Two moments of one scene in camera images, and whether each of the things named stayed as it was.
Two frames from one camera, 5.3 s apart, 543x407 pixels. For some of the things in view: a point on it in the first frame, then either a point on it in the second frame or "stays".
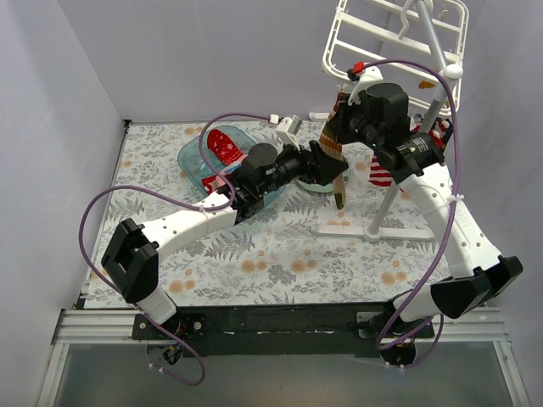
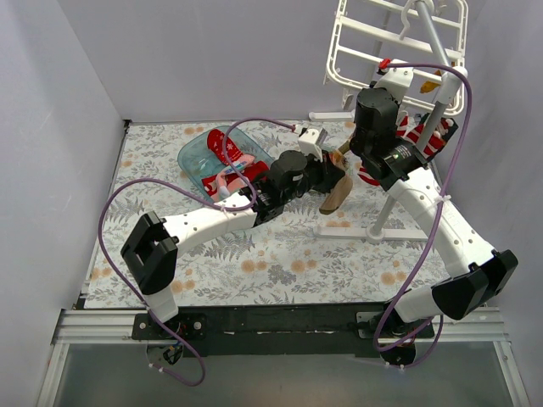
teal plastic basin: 192,164 stays
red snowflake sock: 224,147 stays
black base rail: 284,331 stays
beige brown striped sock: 329,136 → 342,188
